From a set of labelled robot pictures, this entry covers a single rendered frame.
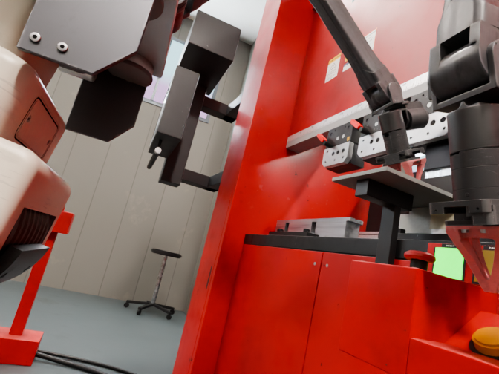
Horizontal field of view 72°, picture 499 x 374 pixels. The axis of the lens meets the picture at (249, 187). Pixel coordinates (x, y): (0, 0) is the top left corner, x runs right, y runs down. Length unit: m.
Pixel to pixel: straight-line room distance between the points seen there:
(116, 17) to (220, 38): 1.58
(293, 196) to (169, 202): 3.07
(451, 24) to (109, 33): 0.39
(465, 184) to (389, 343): 0.20
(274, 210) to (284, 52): 0.83
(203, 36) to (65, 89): 3.27
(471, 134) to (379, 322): 0.24
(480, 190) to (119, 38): 0.41
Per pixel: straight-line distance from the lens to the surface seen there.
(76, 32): 0.41
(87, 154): 4.72
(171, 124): 1.70
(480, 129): 0.45
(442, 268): 0.61
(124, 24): 0.41
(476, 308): 0.54
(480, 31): 0.47
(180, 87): 1.77
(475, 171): 0.44
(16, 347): 2.26
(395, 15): 1.48
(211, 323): 1.59
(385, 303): 0.47
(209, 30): 1.98
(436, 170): 1.07
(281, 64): 1.88
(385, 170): 0.77
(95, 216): 4.61
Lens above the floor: 0.74
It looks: 13 degrees up
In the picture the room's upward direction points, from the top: 13 degrees clockwise
